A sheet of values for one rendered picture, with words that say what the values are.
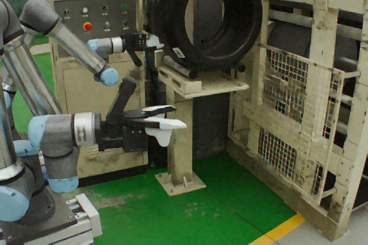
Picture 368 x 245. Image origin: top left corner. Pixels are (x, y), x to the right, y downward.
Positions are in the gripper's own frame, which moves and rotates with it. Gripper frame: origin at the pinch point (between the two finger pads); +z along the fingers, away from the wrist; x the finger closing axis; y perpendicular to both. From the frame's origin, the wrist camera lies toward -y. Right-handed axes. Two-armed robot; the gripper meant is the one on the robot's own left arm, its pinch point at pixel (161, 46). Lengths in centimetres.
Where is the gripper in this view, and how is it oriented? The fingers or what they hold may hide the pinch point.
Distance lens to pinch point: 170.7
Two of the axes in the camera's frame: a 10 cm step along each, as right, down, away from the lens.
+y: 0.2, -9.3, -3.7
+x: -4.2, -3.4, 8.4
